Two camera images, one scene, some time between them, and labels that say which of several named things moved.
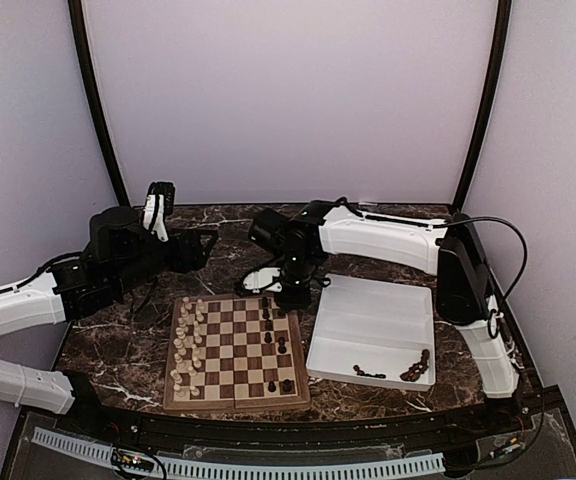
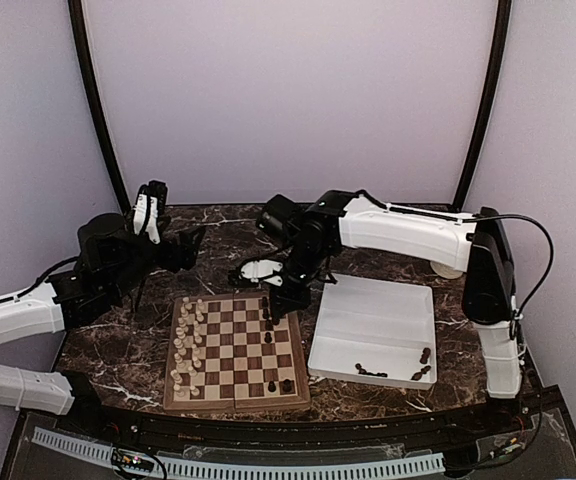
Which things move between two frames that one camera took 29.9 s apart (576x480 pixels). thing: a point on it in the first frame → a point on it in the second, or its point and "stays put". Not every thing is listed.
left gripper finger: x=206 y=240 → x=189 y=240
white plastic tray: x=374 y=332 stays put
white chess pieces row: x=187 y=347 stays put
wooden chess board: x=233 y=353 stays put
